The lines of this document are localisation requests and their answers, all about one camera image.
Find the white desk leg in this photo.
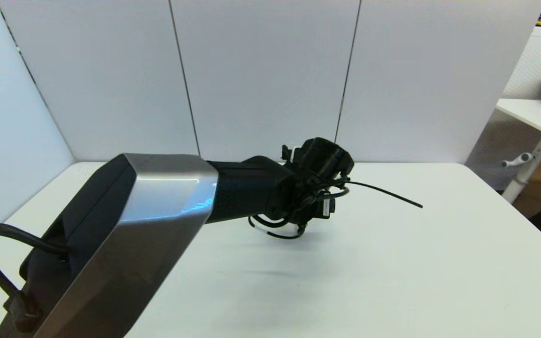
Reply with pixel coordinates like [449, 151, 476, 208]
[502, 134, 541, 203]

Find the white side desk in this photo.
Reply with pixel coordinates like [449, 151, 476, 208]
[495, 98, 541, 149]

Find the white perforated panel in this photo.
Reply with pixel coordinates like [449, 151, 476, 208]
[464, 26, 541, 191]

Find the straight black cable tie tail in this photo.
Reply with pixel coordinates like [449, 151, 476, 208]
[346, 181, 424, 208]

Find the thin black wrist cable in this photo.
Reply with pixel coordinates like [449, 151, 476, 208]
[248, 187, 350, 240]

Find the white desk crank handle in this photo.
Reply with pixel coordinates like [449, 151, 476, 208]
[501, 152, 534, 168]

